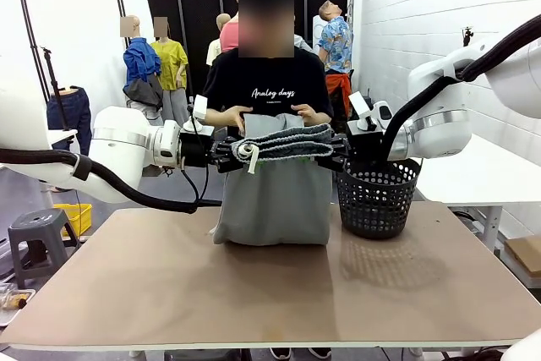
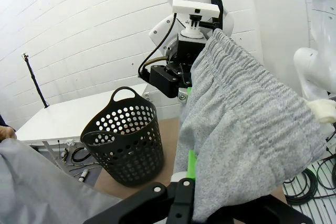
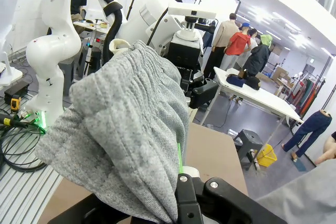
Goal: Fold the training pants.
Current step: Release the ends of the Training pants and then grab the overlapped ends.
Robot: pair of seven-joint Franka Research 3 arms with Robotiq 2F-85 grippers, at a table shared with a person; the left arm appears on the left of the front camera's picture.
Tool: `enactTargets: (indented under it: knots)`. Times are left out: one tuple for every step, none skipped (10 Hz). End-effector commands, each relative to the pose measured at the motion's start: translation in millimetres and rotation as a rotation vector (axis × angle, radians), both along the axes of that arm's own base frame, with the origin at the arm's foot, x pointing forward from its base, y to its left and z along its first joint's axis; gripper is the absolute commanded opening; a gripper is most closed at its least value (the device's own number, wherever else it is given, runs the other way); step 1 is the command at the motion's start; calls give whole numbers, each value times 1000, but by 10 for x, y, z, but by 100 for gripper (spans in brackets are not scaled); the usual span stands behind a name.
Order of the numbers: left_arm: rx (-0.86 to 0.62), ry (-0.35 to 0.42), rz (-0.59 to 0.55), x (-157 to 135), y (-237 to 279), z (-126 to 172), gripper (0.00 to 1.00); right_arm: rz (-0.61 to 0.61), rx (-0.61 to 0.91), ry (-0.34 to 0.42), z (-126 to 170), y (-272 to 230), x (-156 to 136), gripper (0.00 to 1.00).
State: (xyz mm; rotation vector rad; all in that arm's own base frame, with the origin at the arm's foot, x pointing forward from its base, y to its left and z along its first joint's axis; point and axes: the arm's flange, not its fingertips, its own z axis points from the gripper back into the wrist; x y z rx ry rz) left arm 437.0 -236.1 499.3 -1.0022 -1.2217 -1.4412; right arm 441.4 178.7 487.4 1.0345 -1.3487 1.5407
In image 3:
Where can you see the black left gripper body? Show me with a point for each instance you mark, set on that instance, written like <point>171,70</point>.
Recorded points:
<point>185,56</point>

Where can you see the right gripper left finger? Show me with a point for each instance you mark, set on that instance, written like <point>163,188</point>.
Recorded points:
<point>86,213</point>

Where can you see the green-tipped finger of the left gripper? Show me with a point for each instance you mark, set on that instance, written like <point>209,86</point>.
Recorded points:
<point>204,93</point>

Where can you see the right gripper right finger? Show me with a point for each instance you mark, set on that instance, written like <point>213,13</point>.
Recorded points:
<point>210,203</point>

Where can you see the grey training pants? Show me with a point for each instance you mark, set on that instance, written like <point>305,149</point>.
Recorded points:
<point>118,129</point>

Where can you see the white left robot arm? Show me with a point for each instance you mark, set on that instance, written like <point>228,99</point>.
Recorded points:
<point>52,48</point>

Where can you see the person's left forearm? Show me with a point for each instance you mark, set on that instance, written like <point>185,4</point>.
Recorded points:
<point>328,148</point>

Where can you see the navy folded garment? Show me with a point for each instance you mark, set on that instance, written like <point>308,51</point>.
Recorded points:
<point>235,80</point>

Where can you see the mannequin in beige shirt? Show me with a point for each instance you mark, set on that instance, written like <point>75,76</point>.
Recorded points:
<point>225,35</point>

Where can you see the black folded garment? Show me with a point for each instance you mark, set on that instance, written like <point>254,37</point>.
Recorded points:
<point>253,82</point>

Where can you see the mannequin in red shirt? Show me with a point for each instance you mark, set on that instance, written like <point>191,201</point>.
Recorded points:
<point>237,44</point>

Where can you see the white table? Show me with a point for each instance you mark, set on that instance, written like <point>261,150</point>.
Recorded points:
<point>262,95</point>

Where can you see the white backdrop panel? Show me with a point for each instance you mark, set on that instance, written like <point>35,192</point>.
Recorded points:
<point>220,3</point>

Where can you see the mannequin with green hood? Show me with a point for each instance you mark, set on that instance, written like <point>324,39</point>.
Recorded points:
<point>258,58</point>

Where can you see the grey plastic stool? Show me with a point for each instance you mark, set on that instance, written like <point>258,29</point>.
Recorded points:
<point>249,140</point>

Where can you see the yellow plastic crate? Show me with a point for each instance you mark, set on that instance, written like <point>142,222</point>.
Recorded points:
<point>267,157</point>

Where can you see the stacked cardboard boxes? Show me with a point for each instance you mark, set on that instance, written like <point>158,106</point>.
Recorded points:
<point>281,73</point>

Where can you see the cluttered white desk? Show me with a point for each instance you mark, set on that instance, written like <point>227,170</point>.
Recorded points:
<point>86,24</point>

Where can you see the rack of colourful clothes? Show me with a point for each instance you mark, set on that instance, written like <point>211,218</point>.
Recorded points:
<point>308,95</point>

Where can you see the mannequin legs in jeans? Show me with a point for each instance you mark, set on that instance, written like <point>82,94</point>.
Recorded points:
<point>309,129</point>

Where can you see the seated person in black shirt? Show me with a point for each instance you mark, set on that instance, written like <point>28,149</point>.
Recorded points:
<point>78,1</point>

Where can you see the yellow tape measure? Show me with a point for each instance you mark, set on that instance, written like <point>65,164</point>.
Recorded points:
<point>15,103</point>

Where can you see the black equipment box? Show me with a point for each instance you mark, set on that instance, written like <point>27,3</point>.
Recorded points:
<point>18,89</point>

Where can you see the white panel on stand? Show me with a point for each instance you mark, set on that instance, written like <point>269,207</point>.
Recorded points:
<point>8,11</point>

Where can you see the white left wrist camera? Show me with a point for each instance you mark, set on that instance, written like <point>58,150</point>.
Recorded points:
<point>191,11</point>

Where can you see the ribbed aluminium base plate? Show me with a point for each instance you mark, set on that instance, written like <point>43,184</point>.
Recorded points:
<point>21,195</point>

